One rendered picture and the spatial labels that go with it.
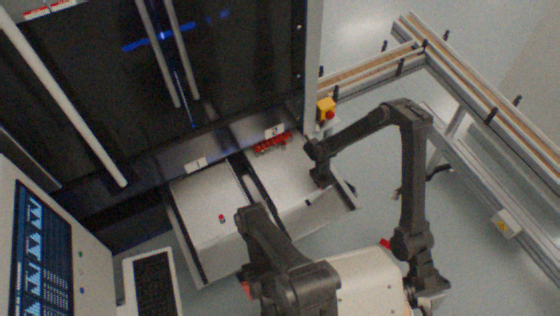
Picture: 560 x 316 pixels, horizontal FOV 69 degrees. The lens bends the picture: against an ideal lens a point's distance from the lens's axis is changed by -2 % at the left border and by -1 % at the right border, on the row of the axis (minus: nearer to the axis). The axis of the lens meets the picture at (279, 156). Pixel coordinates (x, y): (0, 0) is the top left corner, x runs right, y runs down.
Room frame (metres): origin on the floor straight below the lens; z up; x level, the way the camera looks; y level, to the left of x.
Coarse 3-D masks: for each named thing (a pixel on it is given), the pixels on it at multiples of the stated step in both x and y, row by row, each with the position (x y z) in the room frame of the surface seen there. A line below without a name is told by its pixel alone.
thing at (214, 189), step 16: (224, 160) 0.93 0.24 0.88; (192, 176) 0.86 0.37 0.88; (208, 176) 0.86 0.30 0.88; (224, 176) 0.86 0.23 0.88; (176, 192) 0.79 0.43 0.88; (192, 192) 0.79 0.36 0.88; (208, 192) 0.78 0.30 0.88; (224, 192) 0.78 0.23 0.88; (240, 192) 0.78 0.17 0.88; (192, 208) 0.72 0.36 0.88; (208, 208) 0.71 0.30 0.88; (224, 208) 0.71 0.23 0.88; (192, 224) 0.65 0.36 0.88; (208, 224) 0.64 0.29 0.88; (224, 224) 0.64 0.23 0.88; (192, 240) 0.57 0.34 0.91; (208, 240) 0.57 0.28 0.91
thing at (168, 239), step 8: (168, 232) 0.74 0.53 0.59; (152, 240) 0.71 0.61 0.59; (160, 240) 0.72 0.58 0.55; (168, 240) 0.73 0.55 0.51; (176, 240) 0.74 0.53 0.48; (136, 248) 0.67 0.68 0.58; (144, 248) 0.68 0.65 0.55; (152, 248) 0.70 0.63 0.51; (160, 248) 0.71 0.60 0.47; (176, 248) 0.73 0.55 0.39; (120, 256) 0.64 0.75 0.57; (128, 256) 0.65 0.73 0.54; (176, 256) 0.72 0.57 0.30; (112, 264) 0.62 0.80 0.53; (120, 264) 0.63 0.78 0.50; (176, 264) 0.71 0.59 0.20; (184, 264) 0.73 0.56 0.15; (120, 272) 0.62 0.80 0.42; (120, 280) 0.60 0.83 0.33; (120, 288) 0.59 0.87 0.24; (120, 296) 0.57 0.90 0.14
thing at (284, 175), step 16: (288, 144) 1.00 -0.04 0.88; (256, 160) 0.93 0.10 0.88; (272, 160) 0.92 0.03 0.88; (288, 160) 0.92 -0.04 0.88; (304, 160) 0.91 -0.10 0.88; (272, 176) 0.84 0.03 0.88; (288, 176) 0.84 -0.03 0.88; (304, 176) 0.84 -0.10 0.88; (272, 192) 0.77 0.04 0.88; (288, 192) 0.76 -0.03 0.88; (304, 192) 0.76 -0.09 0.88
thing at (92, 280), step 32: (0, 160) 0.56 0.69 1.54; (0, 192) 0.47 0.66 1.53; (32, 192) 0.54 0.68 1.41; (0, 224) 0.39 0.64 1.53; (32, 224) 0.44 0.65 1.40; (64, 224) 0.52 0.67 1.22; (0, 256) 0.32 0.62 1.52; (32, 256) 0.36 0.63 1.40; (64, 256) 0.42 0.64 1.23; (96, 256) 0.50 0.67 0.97; (0, 288) 0.25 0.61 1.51; (32, 288) 0.28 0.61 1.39; (64, 288) 0.32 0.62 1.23; (96, 288) 0.38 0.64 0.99
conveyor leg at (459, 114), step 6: (462, 108) 1.22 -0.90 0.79; (456, 114) 1.23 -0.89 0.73; (462, 114) 1.21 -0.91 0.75; (456, 120) 1.21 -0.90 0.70; (450, 126) 1.22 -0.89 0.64; (456, 126) 1.21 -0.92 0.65; (444, 132) 1.24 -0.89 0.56; (450, 132) 1.21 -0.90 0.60; (432, 156) 1.23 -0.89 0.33; (438, 156) 1.21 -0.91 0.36; (432, 162) 1.22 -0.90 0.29; (426, 168) 1.23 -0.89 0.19; (432, 168) 1.21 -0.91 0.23; (426, 174) 1.21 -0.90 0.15
